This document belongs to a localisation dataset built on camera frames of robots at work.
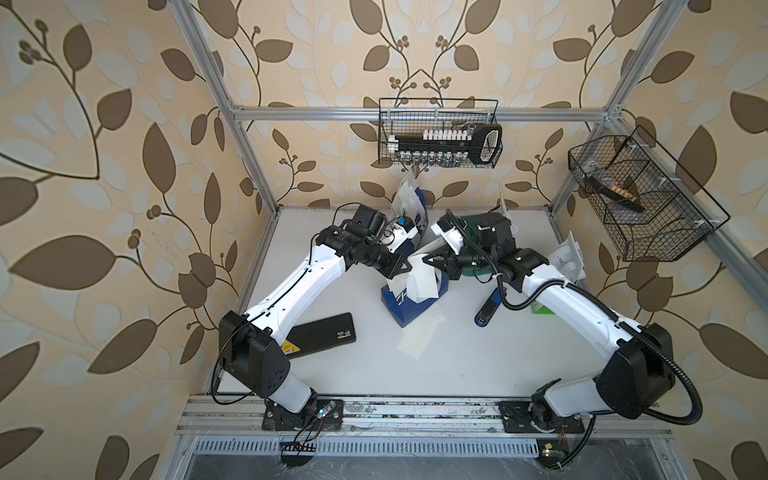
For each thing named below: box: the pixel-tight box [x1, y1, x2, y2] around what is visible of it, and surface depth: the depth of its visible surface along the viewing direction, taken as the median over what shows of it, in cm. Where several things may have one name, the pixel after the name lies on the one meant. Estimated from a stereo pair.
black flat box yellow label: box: [281, 312, 357, 359], surface depth 88 cm
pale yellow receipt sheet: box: [397, 313, 446, 360], surface depth 91 cm
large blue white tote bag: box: [392, 170, 427, 226], surface depth 98 cm
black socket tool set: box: [388, 122, 503, 166], surface depth 86 cm
